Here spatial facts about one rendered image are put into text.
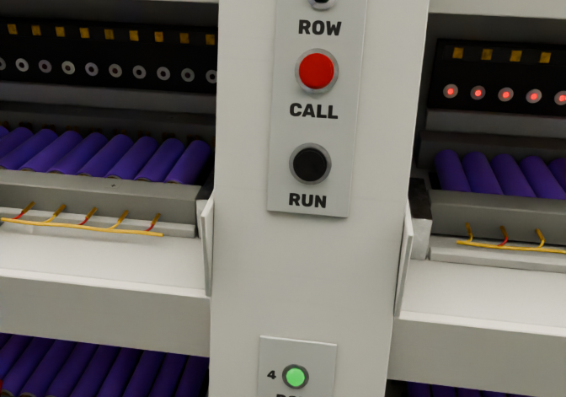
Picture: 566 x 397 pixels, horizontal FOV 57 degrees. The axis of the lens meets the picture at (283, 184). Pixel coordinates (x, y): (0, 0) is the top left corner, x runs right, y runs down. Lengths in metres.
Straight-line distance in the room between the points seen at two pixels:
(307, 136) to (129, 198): 0.13
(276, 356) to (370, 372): 0.05
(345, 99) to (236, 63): 0.05
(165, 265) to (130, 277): 0.02
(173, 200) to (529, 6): 0.21
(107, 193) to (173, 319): 0.09
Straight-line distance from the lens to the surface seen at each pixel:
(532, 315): 0.30
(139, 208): 0.33
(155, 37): 0.43
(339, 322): 0.27
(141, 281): 0.29
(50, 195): 0.35
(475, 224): 0.34
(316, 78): 0.24
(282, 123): 0.24
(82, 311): 0.32
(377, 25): 0.24
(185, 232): 0.32
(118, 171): 0.36
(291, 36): 0.24
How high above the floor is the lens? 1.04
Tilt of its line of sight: 13 degrees down
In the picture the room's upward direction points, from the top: 3 degrees clockwise
